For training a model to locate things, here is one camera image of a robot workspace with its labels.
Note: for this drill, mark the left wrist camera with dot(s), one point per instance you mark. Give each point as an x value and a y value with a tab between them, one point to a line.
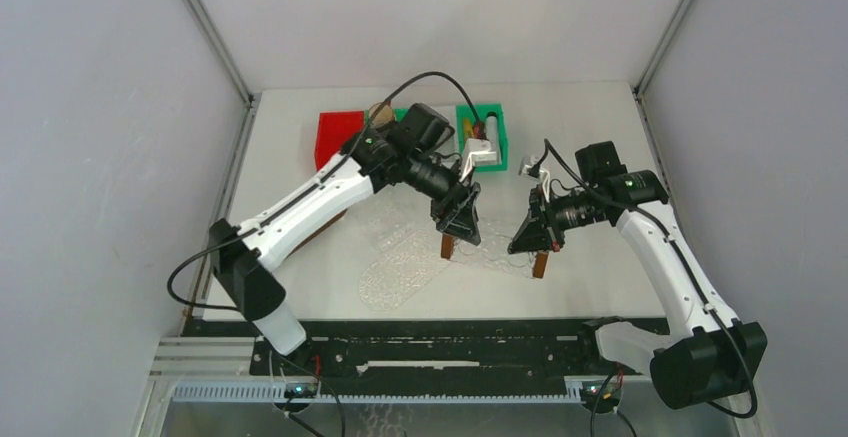
476	153

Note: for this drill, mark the brown wooden oval tray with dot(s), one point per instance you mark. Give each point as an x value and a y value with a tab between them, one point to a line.
319	230

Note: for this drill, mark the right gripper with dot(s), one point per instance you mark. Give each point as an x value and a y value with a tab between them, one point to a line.
532	234

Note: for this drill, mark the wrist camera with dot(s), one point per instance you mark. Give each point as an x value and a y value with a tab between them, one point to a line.
476	153
531	167

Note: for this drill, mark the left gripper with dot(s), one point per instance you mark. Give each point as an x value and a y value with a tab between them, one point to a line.
455	213

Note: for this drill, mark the red plastic bin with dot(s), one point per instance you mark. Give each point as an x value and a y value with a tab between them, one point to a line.
334	129

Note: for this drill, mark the clear holder with wooden ends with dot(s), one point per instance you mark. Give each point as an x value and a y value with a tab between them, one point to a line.
492	253

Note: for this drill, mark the green bin with cups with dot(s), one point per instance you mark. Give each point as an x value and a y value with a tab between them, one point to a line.
399	114

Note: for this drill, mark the clear acrylic holder box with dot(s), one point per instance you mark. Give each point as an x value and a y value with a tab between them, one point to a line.
392	216

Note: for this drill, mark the red toothpaste tube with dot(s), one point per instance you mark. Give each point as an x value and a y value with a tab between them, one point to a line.
478	130

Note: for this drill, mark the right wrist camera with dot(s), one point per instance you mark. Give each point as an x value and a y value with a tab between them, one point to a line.
531	167

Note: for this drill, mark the right circuit board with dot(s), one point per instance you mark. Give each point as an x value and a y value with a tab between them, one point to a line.
600	399

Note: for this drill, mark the white translucent bin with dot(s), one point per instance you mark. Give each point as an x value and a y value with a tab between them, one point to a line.
448	142

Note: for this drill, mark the left circuit board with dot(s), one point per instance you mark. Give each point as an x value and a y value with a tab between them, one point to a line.
295	391

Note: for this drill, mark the yellow toothpaste tube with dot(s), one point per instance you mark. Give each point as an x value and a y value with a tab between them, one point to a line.
468	129

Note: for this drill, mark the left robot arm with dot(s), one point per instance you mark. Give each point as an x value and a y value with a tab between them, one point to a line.
245	256

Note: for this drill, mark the white toothpaste tube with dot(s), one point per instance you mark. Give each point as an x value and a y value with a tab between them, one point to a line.
492	132

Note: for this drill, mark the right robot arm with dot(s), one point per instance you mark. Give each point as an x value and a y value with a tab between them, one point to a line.
708	355

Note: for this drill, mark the beige cup orange handle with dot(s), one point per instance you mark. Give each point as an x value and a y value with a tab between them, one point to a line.
380	114

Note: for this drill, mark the circuit board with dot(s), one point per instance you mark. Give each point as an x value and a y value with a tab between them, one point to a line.
600	399
295	391

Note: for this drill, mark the clear textured oval tray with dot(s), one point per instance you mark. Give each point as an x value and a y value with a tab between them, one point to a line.
408	259

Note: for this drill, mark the black front rail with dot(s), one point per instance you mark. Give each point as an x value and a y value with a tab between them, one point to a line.
430	358

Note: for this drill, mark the green bin with toothpaste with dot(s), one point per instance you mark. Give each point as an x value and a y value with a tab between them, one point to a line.
465	112

